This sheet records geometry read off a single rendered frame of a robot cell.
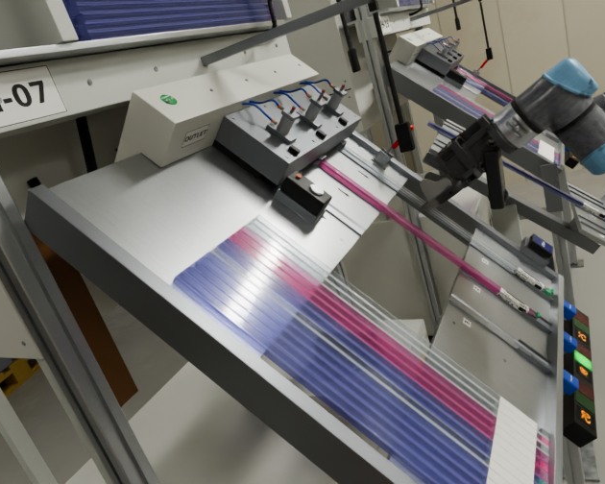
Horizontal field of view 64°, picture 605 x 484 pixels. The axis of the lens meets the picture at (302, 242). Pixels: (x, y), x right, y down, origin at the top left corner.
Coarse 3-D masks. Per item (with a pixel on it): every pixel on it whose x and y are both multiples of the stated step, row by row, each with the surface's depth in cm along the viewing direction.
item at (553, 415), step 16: (560, 288) 97; (560, 304) 92; (560, 320) 88; (560, 336) 84; (560, 352) 80; (560, 368) 77; (560, 384) 73; (560, 400) 71; (544, 416) 70; (560, 416) 68; (560, 432) 66; (560, 448) 63; (560, 464) 61; (560, 480) 59
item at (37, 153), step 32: (64, 128) 79; (96, 128) 84; (0, 160) 70; (32, 160) 74; (64, 160) 79; (96, 160) 84; (0, 288) 69; (96, 288) 81; (0, 320) 73; (0, 352) 77; (32, 352) 73; (0, 416) 92; (32, 448) 97; (32, 480) 98
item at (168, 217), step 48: (96, 192) 62; (144, 192) 66; (192, 192) 71; (240, 192) 76; (336, 192) 89; (384, 192) 98; (144, 240) 60; (192, 240) 64; (336, 240) 78; (240, 336) 56
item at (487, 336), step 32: (480, 256) 96; (512, 256) 102; (480, 288) 88; (512, 288) 93; (448, 320) 76; (480, 320) 80; (512, 320) 85; (544, 320) 88; (448, 352) 71; (480, 352) 74; (512, 352) 78; (544, 352) 82; (512, 384) 72; (544, 384) 76; (416, 480) 53
